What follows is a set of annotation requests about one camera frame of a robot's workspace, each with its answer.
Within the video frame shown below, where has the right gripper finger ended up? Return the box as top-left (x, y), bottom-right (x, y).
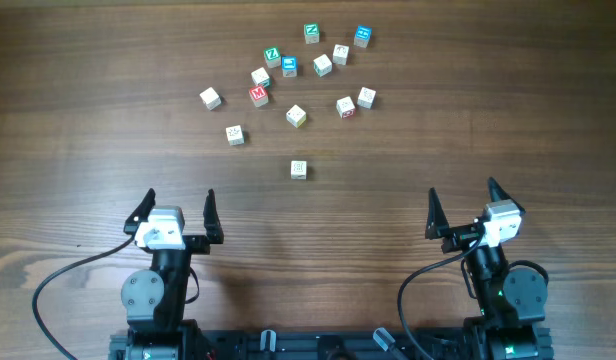
top-left (425, 188), bottom-right (450, 240)
top-left (487, 177), bottom-right (526, 216)

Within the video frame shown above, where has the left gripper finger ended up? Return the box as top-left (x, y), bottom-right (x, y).
top-left (203, 189), bottom-right (224, 244)
top-left (123, 188), bottom-right (156, 236)

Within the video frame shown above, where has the white block green E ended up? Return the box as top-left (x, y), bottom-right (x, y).
top-left (226, 125), bottom-right (245, 146)

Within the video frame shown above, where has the plain white block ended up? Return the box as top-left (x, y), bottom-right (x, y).
top-left (199, 87), bottom-right (222, 111)

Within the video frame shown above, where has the red M block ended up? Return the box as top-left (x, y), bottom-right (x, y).
top-left (248, 85), bottom-right (269, 107)

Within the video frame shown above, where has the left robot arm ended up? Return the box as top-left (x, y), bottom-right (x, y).
top-left (108, 189), bottom-right (224, 360)

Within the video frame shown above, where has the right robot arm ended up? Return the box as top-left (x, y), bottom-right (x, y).
top-left (417, 178), bottom-right (554, 360)

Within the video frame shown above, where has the white block yellow side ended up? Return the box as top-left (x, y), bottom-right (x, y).
top-left (286, 105), bottom-right (307, 128)

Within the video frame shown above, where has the white block blue side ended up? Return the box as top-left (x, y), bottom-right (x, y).
top-left (357, 87), bottom-right (376, 109)

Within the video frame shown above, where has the white block red Q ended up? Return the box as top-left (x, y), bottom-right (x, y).
top-left (336, 96), bottom-right (356, 118)

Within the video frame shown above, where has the white block teal side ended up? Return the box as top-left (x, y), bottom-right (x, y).
top-left (251, 67), bottom-right (270, 88)

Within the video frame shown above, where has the blue block centre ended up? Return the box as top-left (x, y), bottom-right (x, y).
top-left (281, 56), bottom-right (298, 77)

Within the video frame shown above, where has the green Z block left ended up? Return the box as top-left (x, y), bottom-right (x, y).
top-left (263, 47), bottom-right (282, 68)

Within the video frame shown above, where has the green z block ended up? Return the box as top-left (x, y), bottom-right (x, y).
top-left (263, 47), bottom-right (282, 68)
top-left (303, 23), bottom-right (320, 44)

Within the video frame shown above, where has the white block green side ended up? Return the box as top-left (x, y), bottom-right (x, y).
top-left (313, 54), bottom-right (333, 77)

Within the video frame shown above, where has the white block red side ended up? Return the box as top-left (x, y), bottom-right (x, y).
top-left (332, 44), bottom-right (349, 65)

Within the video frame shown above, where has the blue block far right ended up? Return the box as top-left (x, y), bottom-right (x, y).
top-left (354, 25), bottom-right (372, 48)

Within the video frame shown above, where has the green Z block far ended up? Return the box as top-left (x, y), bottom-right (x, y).
top-left (303, 23), bottom-right (320, 44)

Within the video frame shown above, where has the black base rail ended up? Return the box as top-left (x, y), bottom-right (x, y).
top-left (108, 328), bottom-right (555, 360)

